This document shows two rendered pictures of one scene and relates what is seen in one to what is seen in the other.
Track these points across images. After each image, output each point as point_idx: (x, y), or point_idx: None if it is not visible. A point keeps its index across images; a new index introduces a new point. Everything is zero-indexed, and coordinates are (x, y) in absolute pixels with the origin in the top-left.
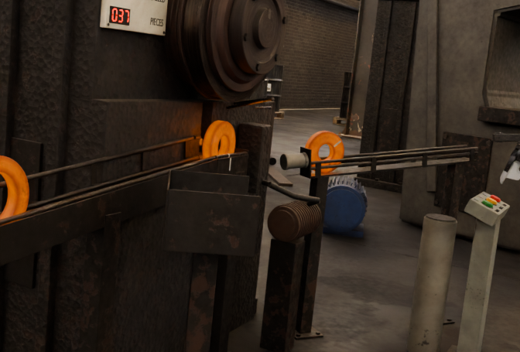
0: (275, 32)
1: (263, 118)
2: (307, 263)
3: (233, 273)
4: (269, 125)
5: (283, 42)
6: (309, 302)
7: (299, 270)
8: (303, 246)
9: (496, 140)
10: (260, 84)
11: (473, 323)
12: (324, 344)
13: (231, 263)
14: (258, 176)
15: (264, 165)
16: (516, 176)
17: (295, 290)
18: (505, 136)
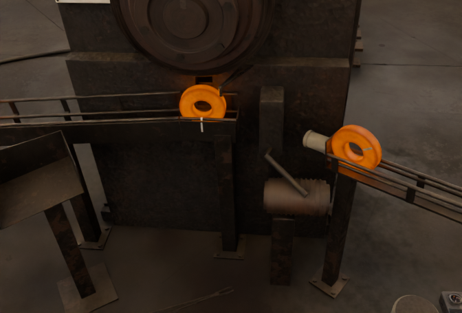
0: (203, 23)
1: (319, 82)
2: (328, 236)
3: (231, 205)
4: (278, 100)
5: (234, 29)
6: (330, 265)
7: (287, 239)
8: (291, 223)
9: (439, 303)
10: (337, 42)
11: None
12: (318, 305)
13: (226, 197)
14: (261, 142)
15: (269, 135)
16: None
17: (282, 250)
18: (446, 312)
